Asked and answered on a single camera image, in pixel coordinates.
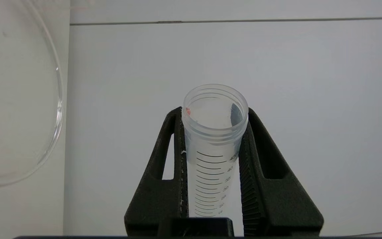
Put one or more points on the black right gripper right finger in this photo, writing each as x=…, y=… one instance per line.
x=277, y=205

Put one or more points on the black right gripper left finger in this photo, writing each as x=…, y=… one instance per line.
x=164, y=202

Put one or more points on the red pigment test tube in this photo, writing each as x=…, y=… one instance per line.
x=214, y=159

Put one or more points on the clear glass beaker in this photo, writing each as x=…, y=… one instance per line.
x=18, y=99

